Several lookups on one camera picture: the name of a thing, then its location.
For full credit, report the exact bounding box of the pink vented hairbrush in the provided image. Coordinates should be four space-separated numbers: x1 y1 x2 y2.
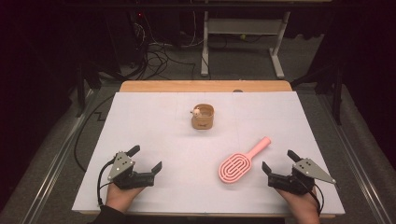
218 135 272 184

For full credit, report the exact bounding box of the right hand-held gripper black cable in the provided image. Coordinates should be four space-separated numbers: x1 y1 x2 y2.
309 182 325 217

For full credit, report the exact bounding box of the metal floor rail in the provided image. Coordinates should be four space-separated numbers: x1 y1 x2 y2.
318 92 393 224
19 88 96 224

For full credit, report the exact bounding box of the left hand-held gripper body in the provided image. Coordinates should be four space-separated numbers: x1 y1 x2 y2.
106 151 156 190

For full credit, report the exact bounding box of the person's right hand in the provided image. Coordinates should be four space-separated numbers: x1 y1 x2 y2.
275 188 321 224

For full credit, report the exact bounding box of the wooden table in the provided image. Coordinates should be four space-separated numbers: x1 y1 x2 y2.
72 79 346 219

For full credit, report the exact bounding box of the hand-held gripper black cable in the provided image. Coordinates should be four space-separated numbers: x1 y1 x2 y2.
96 158 117 208
309 182 325 217

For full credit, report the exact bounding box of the person's left hand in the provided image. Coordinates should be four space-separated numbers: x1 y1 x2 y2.
106 183 146 214

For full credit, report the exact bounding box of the white metal stand frame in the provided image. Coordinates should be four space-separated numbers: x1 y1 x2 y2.
200 10 291 79

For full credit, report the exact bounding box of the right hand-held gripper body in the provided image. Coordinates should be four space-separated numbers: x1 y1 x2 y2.
267 158 337 196

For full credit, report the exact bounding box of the black stand leg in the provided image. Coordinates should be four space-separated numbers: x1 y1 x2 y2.
75 60 104 119
291 60 345 126

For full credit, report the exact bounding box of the long black floor cable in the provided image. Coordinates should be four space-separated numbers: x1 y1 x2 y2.
73 93 116 173

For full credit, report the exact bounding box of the left hand-held gripper black cable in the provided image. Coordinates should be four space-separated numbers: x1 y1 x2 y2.
96 158 117 208

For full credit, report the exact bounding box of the white table cover sheet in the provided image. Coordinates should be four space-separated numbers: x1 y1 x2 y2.
72 91 346 216

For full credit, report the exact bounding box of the bundle of floor cables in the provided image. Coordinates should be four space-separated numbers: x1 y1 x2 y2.
122 12 205 81

